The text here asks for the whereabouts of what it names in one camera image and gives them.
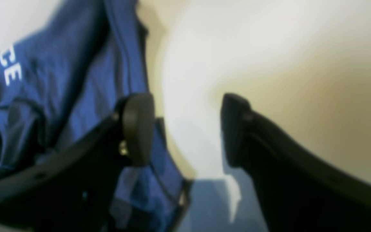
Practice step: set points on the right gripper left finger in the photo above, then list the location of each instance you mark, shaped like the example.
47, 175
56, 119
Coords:
72, 191

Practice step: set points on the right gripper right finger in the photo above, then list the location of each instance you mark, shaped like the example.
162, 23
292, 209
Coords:
297, 191

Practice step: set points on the blue grey T-shirt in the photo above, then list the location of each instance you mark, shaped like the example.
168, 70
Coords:
61, 82

